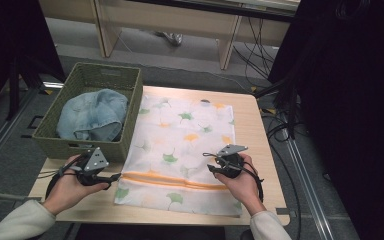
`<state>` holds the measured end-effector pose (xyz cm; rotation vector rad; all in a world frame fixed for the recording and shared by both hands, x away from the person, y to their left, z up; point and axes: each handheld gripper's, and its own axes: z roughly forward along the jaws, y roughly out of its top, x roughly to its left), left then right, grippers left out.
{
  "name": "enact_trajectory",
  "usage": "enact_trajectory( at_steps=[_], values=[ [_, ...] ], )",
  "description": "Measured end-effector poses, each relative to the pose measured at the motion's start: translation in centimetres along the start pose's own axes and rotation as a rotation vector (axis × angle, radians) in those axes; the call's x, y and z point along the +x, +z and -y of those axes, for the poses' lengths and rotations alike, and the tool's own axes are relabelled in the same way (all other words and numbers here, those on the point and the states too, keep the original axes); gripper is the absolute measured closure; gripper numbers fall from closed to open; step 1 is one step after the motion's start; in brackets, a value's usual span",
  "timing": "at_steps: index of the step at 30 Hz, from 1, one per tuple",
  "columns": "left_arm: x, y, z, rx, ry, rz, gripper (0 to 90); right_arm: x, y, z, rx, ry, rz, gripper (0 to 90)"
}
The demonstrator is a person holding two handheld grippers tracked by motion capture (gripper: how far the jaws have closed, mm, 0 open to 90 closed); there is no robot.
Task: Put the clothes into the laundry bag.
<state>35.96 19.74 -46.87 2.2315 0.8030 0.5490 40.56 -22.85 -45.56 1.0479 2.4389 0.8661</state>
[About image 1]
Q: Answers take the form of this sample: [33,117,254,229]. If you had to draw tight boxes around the person's left hand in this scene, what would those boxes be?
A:
[43,154,111,216]

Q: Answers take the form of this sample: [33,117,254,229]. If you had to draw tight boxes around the green woven basket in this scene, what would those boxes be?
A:
[31,61,144,164]

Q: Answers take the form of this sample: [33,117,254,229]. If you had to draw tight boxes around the black floor cables beside table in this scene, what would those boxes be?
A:
[259,109,303,240]

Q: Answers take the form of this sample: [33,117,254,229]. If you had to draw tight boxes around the black floor cables under desk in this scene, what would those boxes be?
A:
[233,16,278,81]

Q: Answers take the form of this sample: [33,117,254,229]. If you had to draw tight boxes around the light blue denim garment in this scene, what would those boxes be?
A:
[55,88,130,143]

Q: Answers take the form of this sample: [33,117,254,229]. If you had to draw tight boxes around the hand-held gripper cable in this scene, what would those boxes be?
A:
[239,159,265,204]
[44,154,91,201]

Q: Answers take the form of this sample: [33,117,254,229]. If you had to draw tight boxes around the light wooden desk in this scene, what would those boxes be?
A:
[38,0,301,71]

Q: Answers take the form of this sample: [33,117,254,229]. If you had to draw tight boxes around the metal floor rail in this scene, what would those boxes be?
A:
[285,136,335,240]

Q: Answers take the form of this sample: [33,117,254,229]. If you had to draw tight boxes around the black metal stand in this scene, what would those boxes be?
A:
[6,56,22,121]

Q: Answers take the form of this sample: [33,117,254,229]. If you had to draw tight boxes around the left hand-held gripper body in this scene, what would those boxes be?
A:
[76,147,113,187]

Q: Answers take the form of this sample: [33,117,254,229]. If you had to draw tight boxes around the black curtain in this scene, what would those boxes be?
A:
[0,0,66,118]
[268,0,384,240]

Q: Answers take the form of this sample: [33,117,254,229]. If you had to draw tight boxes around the grey tape strip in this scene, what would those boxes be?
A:
[275,207,297,218]

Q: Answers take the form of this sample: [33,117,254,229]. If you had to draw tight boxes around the right hand-held gripper cable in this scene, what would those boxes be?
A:
[239,159,265,204]

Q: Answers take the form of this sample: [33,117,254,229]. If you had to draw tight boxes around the person's right hand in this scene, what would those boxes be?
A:
[214,153,268,217]

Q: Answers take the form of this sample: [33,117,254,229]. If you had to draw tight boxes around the white leaf print laundry bag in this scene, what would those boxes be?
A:
[114,94,244,218]

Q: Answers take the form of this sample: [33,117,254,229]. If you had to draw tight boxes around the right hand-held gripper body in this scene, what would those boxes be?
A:
[214,144,249,180]

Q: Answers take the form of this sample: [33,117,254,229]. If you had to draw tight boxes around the left hand-held gripper cable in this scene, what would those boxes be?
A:
[44,154,91,201]

